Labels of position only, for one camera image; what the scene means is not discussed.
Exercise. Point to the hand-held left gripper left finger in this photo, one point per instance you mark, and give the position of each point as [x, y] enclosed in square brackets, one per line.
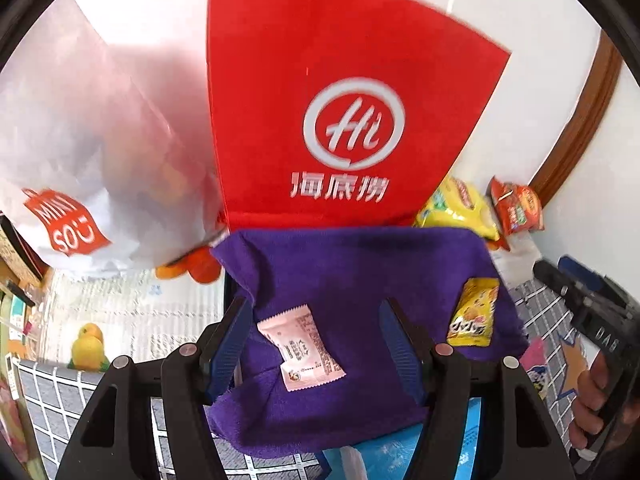
[235, 342]

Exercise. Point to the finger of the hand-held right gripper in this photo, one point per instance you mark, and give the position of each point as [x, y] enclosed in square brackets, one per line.
[560, 275]

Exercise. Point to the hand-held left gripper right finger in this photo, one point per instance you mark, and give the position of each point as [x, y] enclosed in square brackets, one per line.
[400, 347]

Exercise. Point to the pale pink snack packet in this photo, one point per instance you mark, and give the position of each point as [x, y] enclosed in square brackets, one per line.
[300, 345]

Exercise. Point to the purple towel covered basket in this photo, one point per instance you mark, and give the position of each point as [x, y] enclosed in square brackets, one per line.
[360, 270]

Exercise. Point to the person's right hand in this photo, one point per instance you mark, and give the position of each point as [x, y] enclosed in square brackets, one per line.
[590, 400]

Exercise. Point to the orange chips bag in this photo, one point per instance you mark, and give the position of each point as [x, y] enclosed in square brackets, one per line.
[520, 210]

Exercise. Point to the orange plush toy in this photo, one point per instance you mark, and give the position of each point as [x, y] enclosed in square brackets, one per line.
[200, 267]

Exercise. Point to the pink cartoon packet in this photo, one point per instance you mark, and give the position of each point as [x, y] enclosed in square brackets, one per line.
[535, 365]

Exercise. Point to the small yellow snack packet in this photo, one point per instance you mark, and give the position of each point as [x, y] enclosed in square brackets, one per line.
[475, 310]

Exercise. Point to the blue tissue pack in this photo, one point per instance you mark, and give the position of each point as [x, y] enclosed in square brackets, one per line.
[380, 460]

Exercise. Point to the yellow chips bag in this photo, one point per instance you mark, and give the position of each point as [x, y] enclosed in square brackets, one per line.
[460, 210]

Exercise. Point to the grey checkered bedsheet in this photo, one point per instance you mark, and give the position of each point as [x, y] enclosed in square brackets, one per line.
[50, 400]

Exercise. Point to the tan box with red edge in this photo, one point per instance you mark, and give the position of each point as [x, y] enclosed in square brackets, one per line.
[15, 250]

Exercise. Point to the white plastic shopping bag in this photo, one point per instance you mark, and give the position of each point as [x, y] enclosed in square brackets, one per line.
[100, 135]

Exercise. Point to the red paper shopping bag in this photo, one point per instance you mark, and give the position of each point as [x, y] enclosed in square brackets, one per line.
[300, 60]

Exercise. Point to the brown wooden door frame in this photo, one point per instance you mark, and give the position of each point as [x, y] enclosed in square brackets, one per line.
[585, 125]

